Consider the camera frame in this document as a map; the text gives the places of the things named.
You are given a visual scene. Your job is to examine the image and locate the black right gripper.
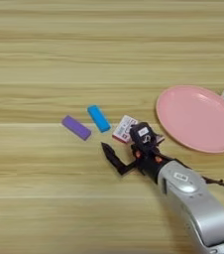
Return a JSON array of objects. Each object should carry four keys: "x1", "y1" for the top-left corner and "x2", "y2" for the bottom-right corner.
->
[{"x1": 100, "y1": 133, "x2": 171, "y2": 185}]

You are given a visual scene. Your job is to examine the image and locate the white red eraser box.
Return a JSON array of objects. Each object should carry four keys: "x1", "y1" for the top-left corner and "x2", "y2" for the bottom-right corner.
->
[{"x1": 111, "y1": 114, "x2": 140, "y2": 145}]

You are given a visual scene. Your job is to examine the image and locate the pink round plate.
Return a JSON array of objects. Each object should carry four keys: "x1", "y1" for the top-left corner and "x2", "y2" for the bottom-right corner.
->
[{"x1": 155, "y1": 84, "x2": 224, "y2": 155}]

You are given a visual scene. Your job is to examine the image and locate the blue eraser block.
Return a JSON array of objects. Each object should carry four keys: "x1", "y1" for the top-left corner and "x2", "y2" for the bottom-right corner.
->
[{"x1": 86, "y1": 104, "x2": 112, "y2": 134}]

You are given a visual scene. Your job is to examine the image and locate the purple eraser block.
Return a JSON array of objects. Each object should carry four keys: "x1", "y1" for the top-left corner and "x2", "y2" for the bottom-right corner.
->
[{"x1": 60, "y1": 114, "x2": 93, "y2": 142}]

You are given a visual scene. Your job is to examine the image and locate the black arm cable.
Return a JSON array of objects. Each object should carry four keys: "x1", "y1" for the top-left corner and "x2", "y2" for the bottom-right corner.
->
[{"x1": 200, "y1": 175, "x2": 224, "y2": 199}]

